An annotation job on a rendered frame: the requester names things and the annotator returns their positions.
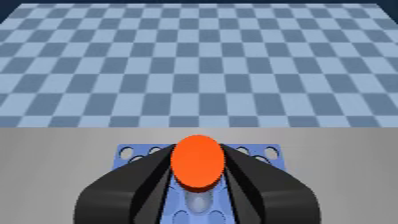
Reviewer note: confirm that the orange capped centrifuge tube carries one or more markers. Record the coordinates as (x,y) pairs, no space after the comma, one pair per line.
(198,163)

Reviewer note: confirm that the blue tube rack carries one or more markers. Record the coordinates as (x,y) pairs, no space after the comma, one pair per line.
(178,203)

